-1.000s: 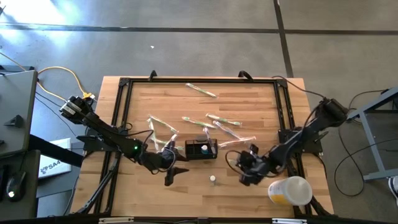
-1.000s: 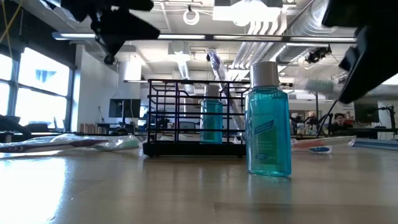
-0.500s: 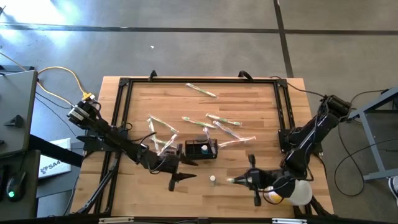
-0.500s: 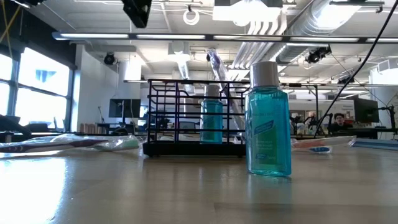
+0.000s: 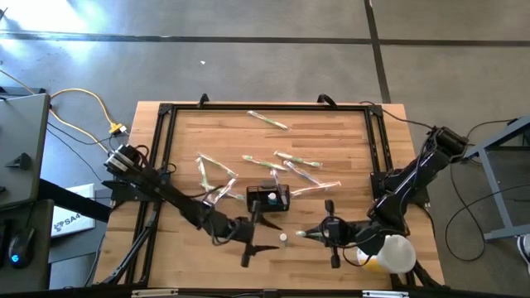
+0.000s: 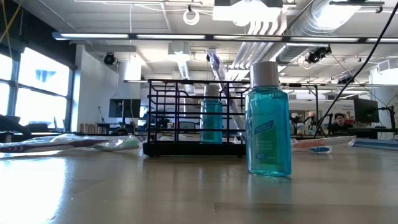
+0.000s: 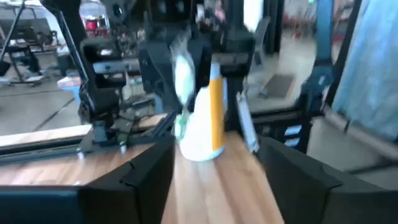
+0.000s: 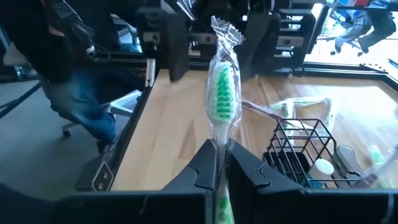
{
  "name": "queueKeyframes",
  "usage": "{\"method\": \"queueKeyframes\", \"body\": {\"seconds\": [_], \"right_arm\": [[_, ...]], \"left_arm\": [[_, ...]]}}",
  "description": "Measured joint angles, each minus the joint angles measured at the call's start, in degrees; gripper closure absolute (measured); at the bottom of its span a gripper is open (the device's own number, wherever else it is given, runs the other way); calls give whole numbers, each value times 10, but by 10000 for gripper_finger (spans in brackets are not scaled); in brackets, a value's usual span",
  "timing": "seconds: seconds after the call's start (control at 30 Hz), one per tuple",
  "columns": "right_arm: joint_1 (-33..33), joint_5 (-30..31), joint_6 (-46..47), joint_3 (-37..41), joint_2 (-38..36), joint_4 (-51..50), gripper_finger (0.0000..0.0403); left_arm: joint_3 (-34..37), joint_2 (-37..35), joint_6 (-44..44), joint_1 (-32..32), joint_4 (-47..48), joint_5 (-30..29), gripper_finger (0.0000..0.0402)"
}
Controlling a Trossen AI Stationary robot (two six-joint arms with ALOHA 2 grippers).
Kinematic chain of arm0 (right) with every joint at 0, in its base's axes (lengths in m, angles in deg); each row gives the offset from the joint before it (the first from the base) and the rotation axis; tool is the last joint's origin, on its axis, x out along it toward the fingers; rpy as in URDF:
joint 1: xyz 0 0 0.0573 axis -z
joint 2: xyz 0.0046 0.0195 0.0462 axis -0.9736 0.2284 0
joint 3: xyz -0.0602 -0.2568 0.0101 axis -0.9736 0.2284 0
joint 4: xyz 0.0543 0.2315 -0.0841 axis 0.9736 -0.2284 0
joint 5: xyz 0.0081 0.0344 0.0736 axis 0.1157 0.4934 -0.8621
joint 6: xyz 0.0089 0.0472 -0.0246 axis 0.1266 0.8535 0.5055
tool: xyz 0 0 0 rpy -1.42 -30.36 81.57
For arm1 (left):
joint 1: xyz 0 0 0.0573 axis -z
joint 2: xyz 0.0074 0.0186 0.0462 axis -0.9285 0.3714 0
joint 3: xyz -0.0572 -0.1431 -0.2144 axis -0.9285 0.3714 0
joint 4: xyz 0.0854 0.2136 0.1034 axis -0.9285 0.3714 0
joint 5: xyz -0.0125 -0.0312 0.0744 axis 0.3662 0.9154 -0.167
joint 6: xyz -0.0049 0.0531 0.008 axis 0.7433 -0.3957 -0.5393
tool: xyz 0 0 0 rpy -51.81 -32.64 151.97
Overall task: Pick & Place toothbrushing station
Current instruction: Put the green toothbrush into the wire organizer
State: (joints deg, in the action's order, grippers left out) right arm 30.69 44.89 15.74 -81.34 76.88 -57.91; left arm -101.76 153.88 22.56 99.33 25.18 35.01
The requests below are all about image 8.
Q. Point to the black aluminium table frame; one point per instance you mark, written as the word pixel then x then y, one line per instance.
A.
pixel 342 69

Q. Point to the blue mouthwash bottle white cap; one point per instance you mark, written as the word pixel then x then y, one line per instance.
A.
pixel 321 169

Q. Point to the silver metal bracket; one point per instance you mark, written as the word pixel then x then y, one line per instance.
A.
pixel 150 73

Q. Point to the person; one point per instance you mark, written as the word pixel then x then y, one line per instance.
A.
pixel 373 28
pixel 77 99

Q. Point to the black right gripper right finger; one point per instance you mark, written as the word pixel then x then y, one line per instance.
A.
pixel 295 208

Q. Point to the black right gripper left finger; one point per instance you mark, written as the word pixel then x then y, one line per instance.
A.
pixel 140 208

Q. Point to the blue toothbrush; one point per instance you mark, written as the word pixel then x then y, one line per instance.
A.
pixel 377 155

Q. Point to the grey translucent plastic case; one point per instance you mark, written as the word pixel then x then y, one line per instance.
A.
pixel 345 158

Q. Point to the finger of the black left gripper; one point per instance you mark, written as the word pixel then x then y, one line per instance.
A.
pixel 289 40
pixel 161 37

